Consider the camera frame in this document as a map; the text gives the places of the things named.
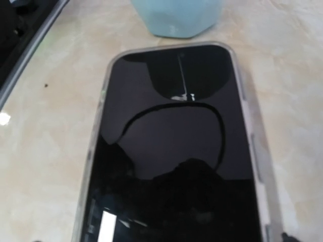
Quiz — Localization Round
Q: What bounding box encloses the black phone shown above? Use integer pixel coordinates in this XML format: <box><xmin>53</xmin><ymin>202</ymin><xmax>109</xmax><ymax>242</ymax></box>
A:
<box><xmin>72</xmin><ymin>42</ymin><xmax>274</xmax><ymax>241</ymax></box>

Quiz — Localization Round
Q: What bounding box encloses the light blue mug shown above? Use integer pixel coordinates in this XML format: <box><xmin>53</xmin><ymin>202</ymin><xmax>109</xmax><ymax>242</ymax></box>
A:
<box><xmin>131</xmin><ymin>0</ymin><xmax>223</xmax><ymax>39</ymax></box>

